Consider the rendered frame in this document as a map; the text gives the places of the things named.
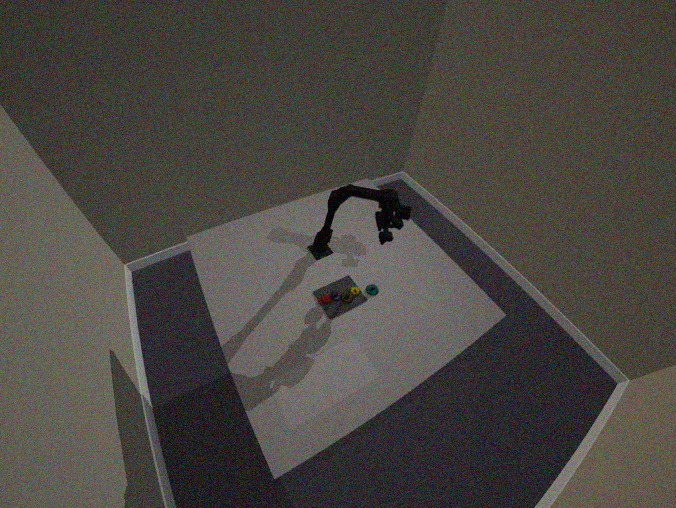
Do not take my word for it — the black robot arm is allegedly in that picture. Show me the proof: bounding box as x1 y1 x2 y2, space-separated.
312 184 412 255

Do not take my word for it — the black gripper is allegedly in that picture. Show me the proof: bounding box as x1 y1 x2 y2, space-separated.
375 211 394 245

